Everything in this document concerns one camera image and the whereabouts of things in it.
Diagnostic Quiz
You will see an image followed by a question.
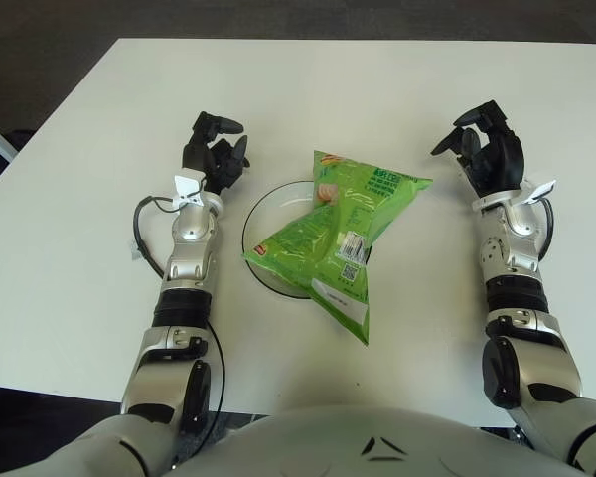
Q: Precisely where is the white wrist tag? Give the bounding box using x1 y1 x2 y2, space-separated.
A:
518 178 559 207
173 168 208 211

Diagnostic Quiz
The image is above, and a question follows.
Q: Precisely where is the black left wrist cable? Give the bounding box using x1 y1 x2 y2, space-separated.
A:
132 195 183 277

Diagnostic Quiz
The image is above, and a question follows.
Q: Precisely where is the thin black left elbow cable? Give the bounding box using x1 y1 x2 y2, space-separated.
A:
204 321 226 438

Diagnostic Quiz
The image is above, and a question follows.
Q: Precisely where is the white plate with black rim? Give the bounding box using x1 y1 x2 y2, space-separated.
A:
241 180 374 301

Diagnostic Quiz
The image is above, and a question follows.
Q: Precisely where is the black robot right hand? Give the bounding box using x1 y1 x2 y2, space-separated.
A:
430 99 526 201

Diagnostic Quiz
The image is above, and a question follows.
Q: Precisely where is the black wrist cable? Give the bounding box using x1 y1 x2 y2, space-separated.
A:
132 195 183 277
524 195 556 263

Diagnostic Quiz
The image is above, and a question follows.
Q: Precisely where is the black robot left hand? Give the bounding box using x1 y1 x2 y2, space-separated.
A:
180 111 252 198

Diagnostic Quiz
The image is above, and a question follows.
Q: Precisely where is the silver robot torso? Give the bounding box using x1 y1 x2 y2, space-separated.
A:
44 404 596 477

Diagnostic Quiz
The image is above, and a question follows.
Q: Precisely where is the white right wrist tag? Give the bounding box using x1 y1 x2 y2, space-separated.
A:
518 178 559 207

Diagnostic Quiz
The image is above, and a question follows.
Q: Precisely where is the white left wrist tag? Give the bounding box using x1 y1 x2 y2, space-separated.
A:
173 168 208 211

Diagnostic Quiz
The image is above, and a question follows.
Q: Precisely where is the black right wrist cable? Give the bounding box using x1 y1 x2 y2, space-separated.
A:
524 195 556 263

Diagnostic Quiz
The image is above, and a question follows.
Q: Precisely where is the green snack bag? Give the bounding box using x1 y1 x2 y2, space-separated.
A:
241 149 434 347

